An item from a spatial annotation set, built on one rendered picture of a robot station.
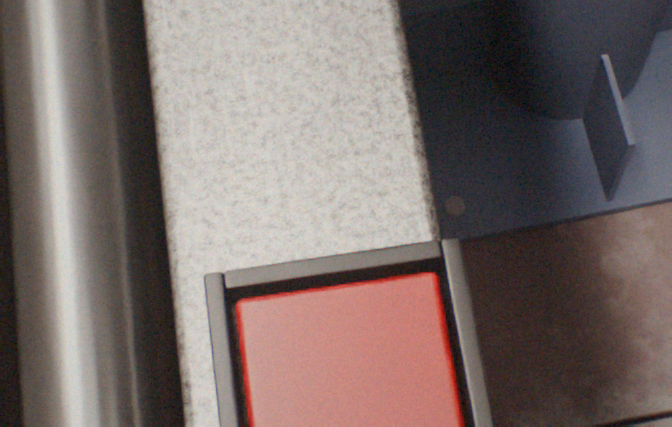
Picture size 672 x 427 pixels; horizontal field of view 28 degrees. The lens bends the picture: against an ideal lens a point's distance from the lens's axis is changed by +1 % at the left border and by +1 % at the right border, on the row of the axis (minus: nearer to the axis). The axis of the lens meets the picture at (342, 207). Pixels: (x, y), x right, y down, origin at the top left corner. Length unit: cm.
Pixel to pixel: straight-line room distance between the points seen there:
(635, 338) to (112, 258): 100
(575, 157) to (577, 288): 14
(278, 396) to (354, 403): 2
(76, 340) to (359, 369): 8
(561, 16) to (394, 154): 84
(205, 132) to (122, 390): 9
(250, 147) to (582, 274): 98
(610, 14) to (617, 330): 32
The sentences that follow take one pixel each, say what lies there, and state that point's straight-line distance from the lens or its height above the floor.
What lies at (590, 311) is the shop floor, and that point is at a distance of 138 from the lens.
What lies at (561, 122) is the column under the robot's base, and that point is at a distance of 144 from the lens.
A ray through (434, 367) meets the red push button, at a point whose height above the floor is 93.
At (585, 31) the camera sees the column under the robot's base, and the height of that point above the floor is 20.
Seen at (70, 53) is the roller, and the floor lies 92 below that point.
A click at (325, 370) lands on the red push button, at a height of 93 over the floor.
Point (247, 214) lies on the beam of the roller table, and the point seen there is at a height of 92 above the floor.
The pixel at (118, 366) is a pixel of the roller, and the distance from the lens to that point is 41.
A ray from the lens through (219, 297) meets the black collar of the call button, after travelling 39.
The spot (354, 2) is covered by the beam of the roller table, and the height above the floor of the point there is 91.
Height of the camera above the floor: 130
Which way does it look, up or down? 68 degrees down
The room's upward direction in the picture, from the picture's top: 5 degrees counter-clockwise
